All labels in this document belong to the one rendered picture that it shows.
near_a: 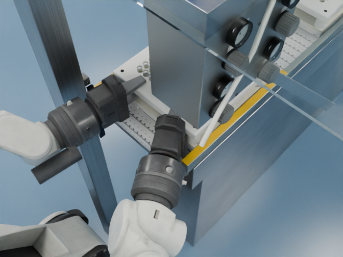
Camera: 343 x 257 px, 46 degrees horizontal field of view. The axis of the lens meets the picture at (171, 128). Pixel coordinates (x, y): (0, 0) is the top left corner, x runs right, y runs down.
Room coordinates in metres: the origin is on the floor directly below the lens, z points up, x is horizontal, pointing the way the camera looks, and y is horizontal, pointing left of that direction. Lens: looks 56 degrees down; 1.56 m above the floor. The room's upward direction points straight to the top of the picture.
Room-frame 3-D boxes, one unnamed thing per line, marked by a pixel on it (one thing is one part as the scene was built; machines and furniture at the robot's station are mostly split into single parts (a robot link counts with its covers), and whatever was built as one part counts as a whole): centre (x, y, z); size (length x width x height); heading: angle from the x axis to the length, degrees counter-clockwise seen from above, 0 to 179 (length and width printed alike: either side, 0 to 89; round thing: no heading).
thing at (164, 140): (0.38, 0.01, 0.90); 0.12 x 0.10 x 0.13; 168
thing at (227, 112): (0.37, -0.08, 1.07); 0.03 x 0.02 x 0.05; 136
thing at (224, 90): (0.37, -0.08, 1.12); 0.04 x 0.01 x 0.04; 136
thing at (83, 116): (0.50, 0.16, 0.90); 0.12 x 0.10 x 0.13; 128
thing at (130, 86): (0.55, 0.08, 0.92); 0.06 x 0.03 x 0.02; 128
